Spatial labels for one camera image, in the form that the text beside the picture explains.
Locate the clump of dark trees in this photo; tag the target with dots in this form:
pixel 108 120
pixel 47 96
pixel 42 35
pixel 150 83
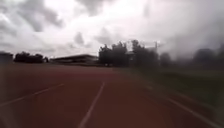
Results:
pixel 120 55

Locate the low long building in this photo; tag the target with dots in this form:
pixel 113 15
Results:
pixel 75 58

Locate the row of dark trees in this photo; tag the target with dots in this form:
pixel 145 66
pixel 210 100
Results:
pixel 203 58

